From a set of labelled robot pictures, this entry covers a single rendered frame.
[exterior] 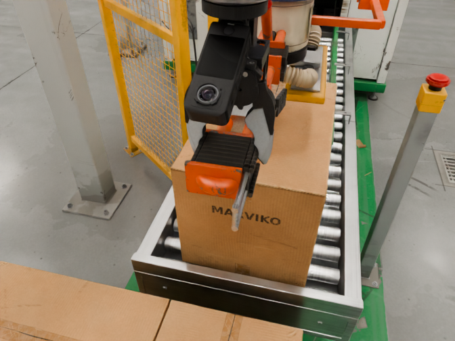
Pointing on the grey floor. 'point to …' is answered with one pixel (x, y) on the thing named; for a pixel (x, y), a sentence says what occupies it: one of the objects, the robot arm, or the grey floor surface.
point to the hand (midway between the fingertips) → (228, 156)
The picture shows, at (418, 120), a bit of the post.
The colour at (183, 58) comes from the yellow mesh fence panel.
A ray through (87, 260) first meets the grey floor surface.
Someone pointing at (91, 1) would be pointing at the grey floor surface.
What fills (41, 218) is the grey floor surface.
